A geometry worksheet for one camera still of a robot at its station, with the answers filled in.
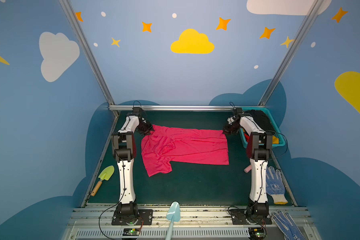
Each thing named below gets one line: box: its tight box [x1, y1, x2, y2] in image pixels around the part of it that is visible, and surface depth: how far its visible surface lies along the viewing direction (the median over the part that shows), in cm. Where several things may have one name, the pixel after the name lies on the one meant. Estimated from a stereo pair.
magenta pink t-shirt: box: [141, 125, 229, 178], surface depth 103 cm
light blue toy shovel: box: [165, 201, 181, 240], surface depth 77 cm
